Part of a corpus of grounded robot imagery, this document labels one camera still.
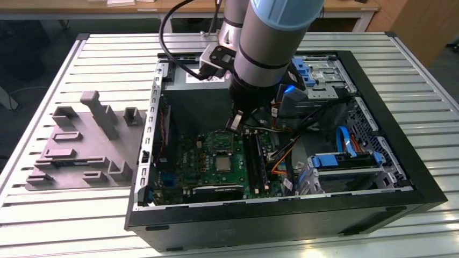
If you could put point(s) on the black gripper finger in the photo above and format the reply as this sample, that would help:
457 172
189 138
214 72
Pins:
236 122

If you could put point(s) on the silver CPU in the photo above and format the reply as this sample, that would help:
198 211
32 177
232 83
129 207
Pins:
224 164

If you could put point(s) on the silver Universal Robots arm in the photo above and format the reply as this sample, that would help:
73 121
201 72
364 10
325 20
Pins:
269 48

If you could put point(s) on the CPU socket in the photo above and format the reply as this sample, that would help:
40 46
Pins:
234 165

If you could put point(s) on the grey power supply unit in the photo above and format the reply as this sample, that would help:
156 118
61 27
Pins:
194 104

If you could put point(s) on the black RAM slot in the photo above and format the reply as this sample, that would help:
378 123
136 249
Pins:
262 161
252 161

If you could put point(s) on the silver drive cage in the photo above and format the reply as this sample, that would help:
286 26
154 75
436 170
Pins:
324 92

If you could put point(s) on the green motherboard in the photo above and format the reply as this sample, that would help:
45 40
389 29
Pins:
190 166

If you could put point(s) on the black graphics card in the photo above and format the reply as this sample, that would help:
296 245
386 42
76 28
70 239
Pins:
216 192

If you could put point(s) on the hard disk in blue carrier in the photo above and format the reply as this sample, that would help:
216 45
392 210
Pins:
329 160

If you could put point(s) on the blue plastic latch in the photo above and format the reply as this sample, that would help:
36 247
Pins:
148 196

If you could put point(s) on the black PC case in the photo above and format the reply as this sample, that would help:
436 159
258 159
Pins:
252 228

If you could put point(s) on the wooden desk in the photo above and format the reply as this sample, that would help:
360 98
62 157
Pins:
345 7

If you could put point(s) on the grey parts rack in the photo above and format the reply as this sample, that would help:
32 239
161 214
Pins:
86 164

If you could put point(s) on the RAM stick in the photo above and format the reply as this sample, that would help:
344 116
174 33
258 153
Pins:
77 162

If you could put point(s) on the white box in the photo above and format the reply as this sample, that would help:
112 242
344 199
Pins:
122 2

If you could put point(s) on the brown wooden cabinet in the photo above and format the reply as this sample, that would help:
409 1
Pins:
424 27

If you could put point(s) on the silver white wrist camera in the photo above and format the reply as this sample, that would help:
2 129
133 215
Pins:
298 95

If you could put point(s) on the blue plastic drive bracket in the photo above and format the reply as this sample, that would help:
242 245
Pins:
298 63

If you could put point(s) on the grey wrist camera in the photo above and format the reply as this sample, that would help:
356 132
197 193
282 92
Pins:
209 57

